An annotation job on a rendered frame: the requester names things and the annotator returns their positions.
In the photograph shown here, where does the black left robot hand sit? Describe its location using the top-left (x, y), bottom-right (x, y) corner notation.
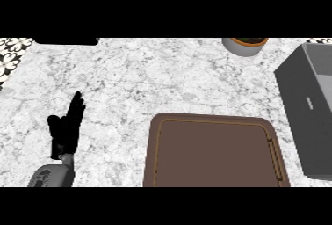
top-left (46, 91), bottom-right (88, 161)

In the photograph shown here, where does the brown tray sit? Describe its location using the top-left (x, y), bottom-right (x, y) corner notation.
top-left (144, 112), bottom-right (293, 188)

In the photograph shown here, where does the grey box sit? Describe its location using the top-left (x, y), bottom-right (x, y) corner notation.
top-left (274, 42), bottom-right (332, 181)

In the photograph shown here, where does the black appliance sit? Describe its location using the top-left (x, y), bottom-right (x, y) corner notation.
top-left (33, 37), bottom-right (102, 47)

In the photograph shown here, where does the grey plant pot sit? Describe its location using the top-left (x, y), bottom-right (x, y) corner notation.
top-left (221, 37), bottom-right (271, 58)

